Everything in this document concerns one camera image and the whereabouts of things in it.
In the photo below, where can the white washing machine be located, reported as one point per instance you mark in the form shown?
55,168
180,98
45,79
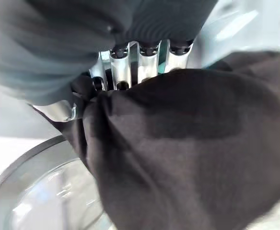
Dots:
8,124

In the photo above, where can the round glass washer door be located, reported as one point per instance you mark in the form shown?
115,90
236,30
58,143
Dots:
46,189

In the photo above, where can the black cloth garment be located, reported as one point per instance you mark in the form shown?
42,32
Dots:
178,148

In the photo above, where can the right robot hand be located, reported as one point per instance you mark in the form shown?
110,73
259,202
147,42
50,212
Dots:
87,28

